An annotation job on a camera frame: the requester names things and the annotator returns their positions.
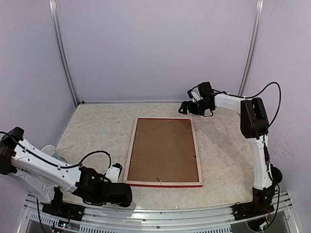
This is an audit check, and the wooden red photo frame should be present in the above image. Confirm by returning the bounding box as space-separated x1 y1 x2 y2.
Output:
123 116 204 188

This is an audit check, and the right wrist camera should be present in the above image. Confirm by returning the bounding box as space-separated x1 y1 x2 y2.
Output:
187 89 201 103

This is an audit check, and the aluminium post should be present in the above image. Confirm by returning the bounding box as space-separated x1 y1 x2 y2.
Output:
49 0 80 108
238 0 264 97

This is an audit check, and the left aluminium post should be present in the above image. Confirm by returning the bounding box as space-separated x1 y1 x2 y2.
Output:
49 0 80 108

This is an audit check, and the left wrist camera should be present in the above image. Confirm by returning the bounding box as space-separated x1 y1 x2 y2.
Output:
104 163 122 183

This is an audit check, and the aluminium front rail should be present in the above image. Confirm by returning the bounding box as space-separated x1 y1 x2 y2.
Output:
23 193 296 233

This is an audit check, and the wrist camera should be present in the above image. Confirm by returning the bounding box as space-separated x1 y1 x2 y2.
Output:
104 163 122 183
187 89 201 103

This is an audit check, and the right aluminium post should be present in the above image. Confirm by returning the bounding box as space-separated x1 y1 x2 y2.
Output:
238 0 264 97

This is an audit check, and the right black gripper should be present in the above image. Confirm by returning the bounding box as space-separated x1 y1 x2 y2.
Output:
179 99 211 115

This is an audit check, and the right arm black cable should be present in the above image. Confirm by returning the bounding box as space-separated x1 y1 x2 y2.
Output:
211 82 282 136

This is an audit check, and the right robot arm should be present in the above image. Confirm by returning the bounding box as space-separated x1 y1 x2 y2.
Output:
178 82 282 220

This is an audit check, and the brown backing board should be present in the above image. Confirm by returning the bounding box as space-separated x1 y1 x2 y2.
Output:
126 118 200 183

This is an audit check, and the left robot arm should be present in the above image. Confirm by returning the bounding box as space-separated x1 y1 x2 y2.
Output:
0 127 133 216

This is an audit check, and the light blue cup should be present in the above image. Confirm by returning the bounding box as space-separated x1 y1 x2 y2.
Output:
41 145 67 163

